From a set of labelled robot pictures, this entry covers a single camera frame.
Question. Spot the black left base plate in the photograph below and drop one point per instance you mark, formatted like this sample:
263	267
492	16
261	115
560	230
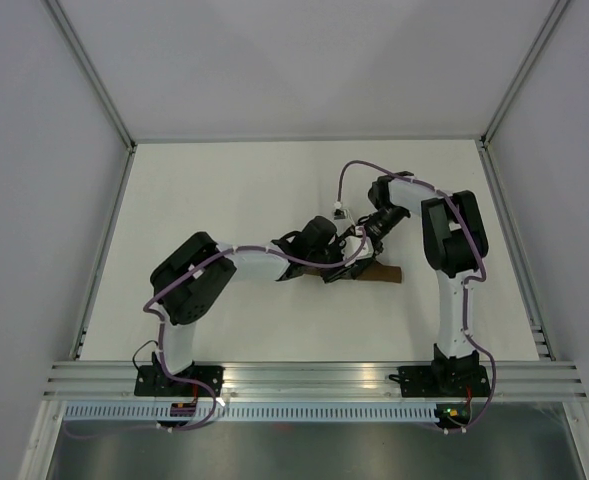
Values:
152	382

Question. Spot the left aluminium frame post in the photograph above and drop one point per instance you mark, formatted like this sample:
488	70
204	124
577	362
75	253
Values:
74	44

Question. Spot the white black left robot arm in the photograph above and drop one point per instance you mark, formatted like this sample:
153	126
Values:
188	283

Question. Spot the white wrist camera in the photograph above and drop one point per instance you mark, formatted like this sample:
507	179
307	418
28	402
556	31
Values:
340	212
356	245

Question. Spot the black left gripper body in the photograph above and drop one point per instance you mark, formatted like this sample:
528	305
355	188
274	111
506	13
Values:
331	256

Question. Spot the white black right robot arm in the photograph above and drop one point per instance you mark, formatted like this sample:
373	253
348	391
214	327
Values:
454	244

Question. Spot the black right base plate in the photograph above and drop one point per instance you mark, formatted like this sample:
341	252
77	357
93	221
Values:
424	382

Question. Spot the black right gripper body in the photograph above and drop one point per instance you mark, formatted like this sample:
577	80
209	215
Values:
380	223

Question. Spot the aluminium frame post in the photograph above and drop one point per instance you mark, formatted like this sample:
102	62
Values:
74	44
533	55

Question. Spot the right aluminium frame post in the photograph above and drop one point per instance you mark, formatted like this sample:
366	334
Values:
533	55

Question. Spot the brown cloth napkin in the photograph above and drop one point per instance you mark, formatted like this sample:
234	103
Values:
377	272

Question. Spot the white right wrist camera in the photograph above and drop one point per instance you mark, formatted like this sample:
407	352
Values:
340	212

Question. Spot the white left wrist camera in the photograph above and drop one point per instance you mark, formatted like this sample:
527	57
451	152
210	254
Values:
356	245

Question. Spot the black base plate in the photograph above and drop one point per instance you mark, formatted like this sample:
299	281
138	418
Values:
424	382
152	382

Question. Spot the aluminium frame rail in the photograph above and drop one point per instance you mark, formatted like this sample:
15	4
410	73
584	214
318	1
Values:
529	381

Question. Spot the white slotted cable duct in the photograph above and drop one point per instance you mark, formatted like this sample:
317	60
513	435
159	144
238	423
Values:
288	412

